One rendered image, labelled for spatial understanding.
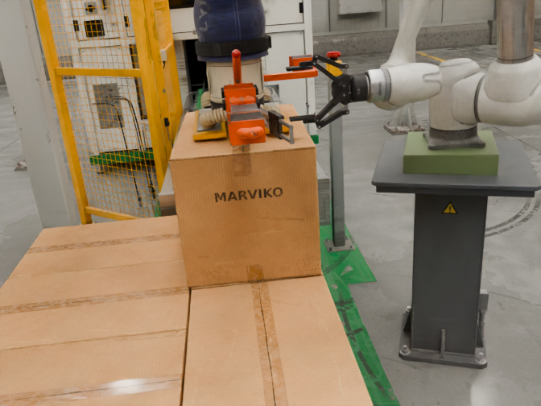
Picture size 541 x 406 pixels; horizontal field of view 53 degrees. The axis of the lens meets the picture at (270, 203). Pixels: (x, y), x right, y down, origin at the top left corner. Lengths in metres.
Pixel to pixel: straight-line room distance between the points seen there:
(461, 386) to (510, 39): 1.17
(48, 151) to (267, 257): 1.70
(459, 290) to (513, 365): 0.36
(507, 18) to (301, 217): 0.81
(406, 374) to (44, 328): 1.26
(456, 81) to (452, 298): 0.77
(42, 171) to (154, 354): 1.83
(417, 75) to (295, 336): 0.75
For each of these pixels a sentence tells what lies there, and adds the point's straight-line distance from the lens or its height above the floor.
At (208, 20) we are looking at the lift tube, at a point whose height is 1.28.
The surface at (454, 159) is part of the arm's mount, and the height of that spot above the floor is 0.80.
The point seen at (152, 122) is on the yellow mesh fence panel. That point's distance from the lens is 2.93.
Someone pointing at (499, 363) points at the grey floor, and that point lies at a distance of 2.26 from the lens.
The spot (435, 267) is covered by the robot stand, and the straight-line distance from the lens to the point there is 2.04.
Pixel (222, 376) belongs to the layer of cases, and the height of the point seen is 0.54.
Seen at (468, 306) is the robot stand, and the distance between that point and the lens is 2.12.
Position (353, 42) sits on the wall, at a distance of 11.01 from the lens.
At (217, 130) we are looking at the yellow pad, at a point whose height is 0.97.
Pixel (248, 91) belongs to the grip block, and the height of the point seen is 1.10.
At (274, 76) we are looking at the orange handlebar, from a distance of 1.79.
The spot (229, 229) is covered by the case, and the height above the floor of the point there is 0.72.
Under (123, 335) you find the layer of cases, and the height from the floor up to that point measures 0.54.
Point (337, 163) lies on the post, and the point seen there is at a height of 0.48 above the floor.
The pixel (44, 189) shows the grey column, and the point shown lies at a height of 0.45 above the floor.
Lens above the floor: 1.35
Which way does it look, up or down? 22 degrees down
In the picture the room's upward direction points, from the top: 4 degrees counter-clockwise
